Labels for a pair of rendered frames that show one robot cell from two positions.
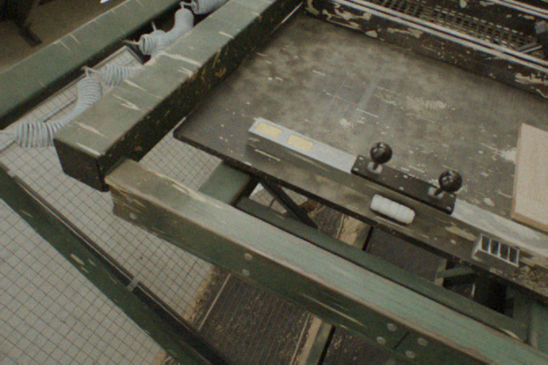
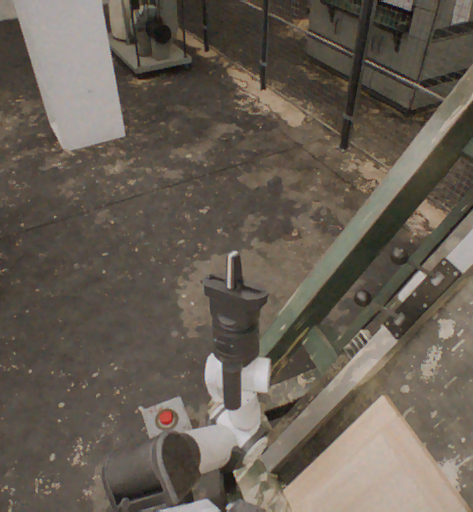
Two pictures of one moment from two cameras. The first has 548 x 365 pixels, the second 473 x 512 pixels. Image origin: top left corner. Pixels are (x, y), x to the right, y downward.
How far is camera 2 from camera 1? 1.12 m
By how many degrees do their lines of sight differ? 95
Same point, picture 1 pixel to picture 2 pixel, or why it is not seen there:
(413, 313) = (334, 251)
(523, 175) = (412, 443)
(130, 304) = not seen: outside the picture
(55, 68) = not seen: outside the picture
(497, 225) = (368, 356)
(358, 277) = (360, 227)
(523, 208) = (382, 406)
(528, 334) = (333, 346)
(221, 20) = not seen: outside the picture
